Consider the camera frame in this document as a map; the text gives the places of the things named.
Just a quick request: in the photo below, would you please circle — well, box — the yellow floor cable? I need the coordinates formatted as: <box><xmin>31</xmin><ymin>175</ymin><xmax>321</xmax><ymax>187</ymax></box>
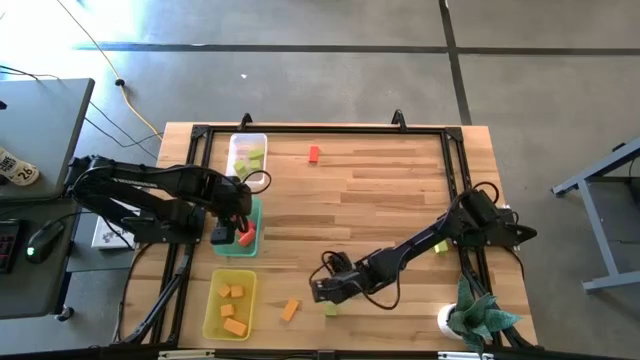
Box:
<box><xmin>55</xmin><ymin>0</ymin><xmax>165</xmax><ymax>142</ymax></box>

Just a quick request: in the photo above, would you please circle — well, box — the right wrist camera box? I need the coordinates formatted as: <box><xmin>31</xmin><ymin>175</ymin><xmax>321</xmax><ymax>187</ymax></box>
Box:
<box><xmin>327</xmin><ymin>251</ymin><xmax>352</xmax><ymax>274</ymax></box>

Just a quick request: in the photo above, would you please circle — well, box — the orange rectangular wooden block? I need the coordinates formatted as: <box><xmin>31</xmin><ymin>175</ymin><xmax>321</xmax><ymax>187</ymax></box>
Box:
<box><xmin>223</xmin><ymin>317</ymin><xmax>248</xmax><ymax>338</ymax></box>
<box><xmin>280</xmin><ymin>298</ymin><xmax>301</xmax><ymax>323</ymax></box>

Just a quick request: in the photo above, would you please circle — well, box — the yellow plastic bin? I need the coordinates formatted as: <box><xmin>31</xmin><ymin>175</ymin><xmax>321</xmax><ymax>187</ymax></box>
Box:
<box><xmin>202</xmin><ymin>268</ymin><xmax>258</xmax><ymax>342</ymax></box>

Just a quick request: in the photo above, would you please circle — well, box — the black keyboard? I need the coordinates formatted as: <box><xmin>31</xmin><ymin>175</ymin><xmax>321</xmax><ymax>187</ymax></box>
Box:
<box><xmin>0</xmin><ymin>218</ymin><xmax>21</xmax><ymax>275</ymax></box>

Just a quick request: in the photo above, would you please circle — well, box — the teal plastic bin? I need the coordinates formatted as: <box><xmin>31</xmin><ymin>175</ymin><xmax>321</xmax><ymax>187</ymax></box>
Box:
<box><xmin>214</xmin><ymin>195</ymin><xmax>264</xmax><ymax>259</ymax></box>

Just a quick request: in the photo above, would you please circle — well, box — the silver metal bracket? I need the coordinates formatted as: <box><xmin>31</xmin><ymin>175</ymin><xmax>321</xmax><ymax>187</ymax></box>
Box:
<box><xmin>437</xmin><ymin>351</ymin><xmax>495</xmax><ymax>360</ymax></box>
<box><xmin>158</xmin><ymin>349</ymin><xmax>216</xmax><ymax>360</ymax></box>

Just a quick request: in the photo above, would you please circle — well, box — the black floor cable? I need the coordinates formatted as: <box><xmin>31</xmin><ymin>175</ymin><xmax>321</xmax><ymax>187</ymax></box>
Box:
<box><xmin>0</xmin><ymin>63</ymin><xmax>162</xmax><ymax>160</ymax></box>

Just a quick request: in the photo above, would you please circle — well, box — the black aluminium table frame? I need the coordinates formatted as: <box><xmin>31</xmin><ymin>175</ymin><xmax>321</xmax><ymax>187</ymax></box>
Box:
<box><xmin>113</xmin><ymin>110</ymin><xmax>539</xmax><ymax>351</ymax></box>

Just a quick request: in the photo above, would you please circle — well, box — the black computer mouse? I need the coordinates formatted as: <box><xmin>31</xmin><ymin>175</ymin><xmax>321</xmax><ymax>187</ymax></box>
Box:
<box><xmin>24</xmin><ymin>219</ymin><xmax>66</xmax><ymax>265</ymax></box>

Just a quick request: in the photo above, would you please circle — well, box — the grey desk top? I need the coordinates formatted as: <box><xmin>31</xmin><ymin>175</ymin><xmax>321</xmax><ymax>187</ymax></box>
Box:
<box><xmin>0</xmin><ymin>77</ymin><xmax>96</xmax><ymax>202</ymax></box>

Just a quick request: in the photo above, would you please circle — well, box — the grey metal table frame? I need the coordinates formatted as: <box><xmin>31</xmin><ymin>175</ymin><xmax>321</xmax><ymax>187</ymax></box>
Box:
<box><xmin>551</xmin><ymin>135</ymin><xmax>640</xmax><ymax>294</ymax></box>

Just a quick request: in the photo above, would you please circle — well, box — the clear plastic bin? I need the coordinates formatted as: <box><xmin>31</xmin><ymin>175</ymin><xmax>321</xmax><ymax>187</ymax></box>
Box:
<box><xmin>224</xmin><ymin>132</ymin><xmax>269</xmax><ymax>190</ymax></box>

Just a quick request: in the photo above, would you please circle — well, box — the snake plant in white pot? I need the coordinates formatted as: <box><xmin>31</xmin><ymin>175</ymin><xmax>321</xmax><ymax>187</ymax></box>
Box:
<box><xmin>436</xmin><ymin>273</ymin><xmax>523</xmax><ymax>357</ymax></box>

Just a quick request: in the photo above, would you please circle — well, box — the dark desk top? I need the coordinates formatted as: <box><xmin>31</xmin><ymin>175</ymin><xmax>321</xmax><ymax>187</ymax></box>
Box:
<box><xmin>0</xmin><ymin>196</ymin><xmax>82</xmax><ymax>321</ymax></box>

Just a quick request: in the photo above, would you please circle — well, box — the white printed box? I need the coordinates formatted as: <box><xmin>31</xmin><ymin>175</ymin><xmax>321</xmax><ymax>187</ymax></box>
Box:
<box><xmin>91</xmin><ymin>202</ymin><xmax>137</xmax><ymax>250</ymax></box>

